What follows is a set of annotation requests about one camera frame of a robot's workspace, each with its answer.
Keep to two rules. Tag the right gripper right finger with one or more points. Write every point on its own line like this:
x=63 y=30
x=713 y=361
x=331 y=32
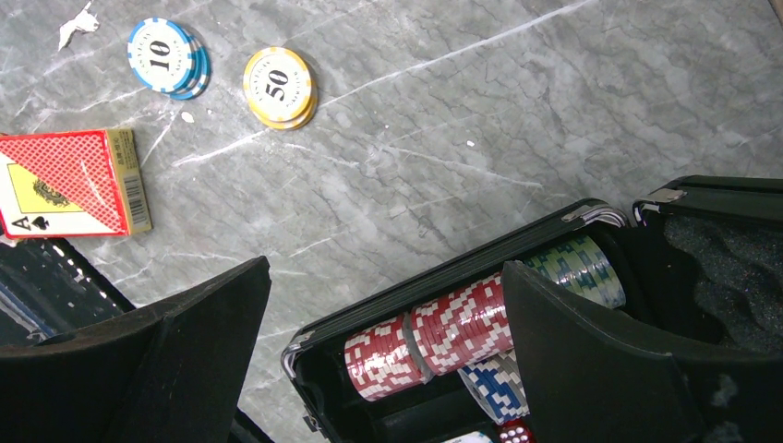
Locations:
x=593 y=374

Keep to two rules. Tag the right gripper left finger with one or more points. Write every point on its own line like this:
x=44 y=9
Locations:
x=171 y=371

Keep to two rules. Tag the red playing card box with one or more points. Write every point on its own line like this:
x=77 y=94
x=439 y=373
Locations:
x=72 y=184

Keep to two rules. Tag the yellow 50 chip stack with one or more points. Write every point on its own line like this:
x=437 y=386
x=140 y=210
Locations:
x=280 y=88

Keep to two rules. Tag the light blue 10 chip stack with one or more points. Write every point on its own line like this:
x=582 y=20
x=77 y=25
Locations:
x=167 y=58

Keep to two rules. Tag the blue grey chip roll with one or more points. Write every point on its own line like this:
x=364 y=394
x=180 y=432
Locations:
x=496 y=385

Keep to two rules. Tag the green chip roll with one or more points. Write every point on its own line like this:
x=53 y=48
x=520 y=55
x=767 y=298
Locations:
x=580 y=266

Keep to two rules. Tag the red chip roll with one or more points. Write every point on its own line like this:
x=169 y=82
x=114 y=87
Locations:
x=462 y=327

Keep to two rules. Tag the black poker chip case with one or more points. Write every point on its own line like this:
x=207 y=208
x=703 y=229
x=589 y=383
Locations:
x=658 y=324

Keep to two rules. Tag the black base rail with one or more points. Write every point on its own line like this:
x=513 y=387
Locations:
x=48 y=288

